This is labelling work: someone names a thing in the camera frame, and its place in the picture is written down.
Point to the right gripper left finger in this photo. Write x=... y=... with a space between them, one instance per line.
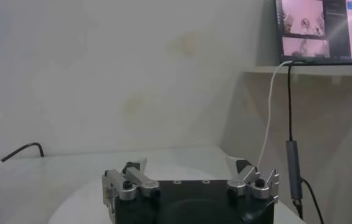
x=139 y=182

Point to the white round plate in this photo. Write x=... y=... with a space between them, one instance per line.
x=84 y=201

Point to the open laptop with lit screen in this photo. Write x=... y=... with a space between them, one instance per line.
x=322 y=30

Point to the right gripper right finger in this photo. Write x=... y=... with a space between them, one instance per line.
x=243 y=179

